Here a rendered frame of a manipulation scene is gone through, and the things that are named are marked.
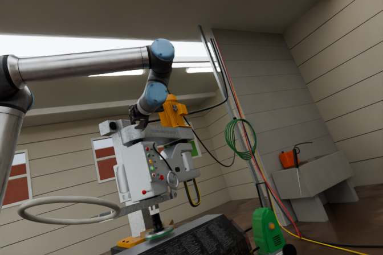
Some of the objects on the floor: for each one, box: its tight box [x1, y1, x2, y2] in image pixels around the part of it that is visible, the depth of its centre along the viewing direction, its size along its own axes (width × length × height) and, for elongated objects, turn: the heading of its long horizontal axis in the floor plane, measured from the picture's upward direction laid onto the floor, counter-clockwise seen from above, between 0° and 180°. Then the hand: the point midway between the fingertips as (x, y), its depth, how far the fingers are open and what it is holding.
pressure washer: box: [252, 182, 297, 255], centre depth 281 cm, size 35×35×87 cm
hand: (139, 118), depth 125 cm, fingers open, 14 cm apart
